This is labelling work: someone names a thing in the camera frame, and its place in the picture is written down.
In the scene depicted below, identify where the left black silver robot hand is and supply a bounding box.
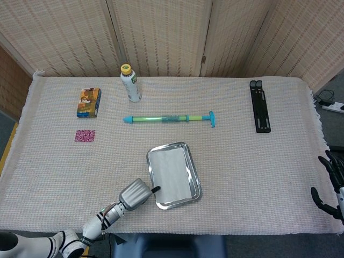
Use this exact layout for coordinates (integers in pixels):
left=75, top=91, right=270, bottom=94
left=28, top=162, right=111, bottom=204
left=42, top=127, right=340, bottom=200
left=118, top=178, right=161, bottom=212

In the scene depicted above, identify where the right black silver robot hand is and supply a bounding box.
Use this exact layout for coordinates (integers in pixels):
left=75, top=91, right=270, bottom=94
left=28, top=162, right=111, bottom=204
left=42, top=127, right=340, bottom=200
left=310, top=149, right=344, bottom=223

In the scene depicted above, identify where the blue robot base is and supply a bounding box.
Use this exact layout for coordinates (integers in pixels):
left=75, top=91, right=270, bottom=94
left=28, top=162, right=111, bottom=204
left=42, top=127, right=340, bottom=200
left=110, top=233, right=228, bottom=258

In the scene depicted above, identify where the shiny metal tray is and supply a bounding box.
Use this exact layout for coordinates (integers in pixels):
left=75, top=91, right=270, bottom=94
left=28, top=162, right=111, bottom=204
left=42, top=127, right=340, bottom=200
left=146, top=141, right=203, bottom=210

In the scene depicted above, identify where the white power strip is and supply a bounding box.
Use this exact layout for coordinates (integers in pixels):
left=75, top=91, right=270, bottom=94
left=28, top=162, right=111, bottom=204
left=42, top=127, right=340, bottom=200
left=321, top=102, right=344, bottom=114

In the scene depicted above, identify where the pink patterned card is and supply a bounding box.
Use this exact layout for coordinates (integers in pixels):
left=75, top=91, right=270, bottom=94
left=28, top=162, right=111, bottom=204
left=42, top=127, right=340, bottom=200
left=74, top=130, right=96, bottom=143

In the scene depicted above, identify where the green blue toy water pump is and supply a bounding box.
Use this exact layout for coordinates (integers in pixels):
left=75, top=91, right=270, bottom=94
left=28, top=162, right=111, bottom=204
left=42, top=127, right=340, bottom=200
left=123, top=110, right=217, bottom=128

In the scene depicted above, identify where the black folding stand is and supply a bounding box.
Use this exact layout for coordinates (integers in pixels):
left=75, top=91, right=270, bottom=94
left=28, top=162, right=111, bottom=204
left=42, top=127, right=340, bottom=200
left=249, top=80, right=271, bottom=134

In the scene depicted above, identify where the beige woven tablecloth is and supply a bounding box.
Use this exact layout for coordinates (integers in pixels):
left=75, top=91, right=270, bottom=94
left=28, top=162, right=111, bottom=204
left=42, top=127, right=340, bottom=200
left=0, top=69, right=344, bottom=234

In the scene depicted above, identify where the orange blue carton box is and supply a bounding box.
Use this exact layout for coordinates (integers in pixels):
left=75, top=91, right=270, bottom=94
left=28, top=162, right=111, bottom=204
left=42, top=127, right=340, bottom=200
left=76, top=87, right=102, bottom=119

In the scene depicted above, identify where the white bottle yellow cap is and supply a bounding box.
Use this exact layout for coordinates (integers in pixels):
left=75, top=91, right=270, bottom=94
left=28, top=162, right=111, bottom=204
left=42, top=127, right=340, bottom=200
left=119, top=63, right=142, bottom=103

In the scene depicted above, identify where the beige woven screen panel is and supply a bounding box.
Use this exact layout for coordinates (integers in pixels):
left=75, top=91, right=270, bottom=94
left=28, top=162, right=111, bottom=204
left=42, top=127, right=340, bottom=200
left=243, top=0, right=344, bottom=92
left=0, top=0, right=127, bottom=77
left=200, top=0, right=277, bottom=77
left=106, top=0, right=214, bottom=77

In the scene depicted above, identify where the brown woven screen panel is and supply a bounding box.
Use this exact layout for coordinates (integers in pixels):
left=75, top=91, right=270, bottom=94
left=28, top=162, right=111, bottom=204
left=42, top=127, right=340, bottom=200
left=0, top=45, right=32, bottom=120

